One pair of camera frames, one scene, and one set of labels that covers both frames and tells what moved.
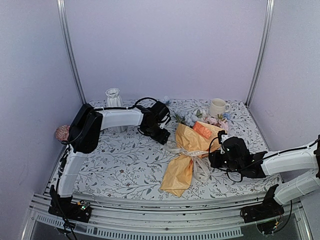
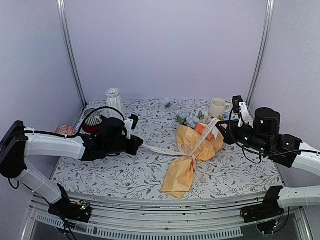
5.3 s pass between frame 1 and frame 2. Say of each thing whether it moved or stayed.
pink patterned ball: stayed
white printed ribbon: moved
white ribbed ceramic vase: stayed
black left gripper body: moved
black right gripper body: moved
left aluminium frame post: stayed
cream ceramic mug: stayed
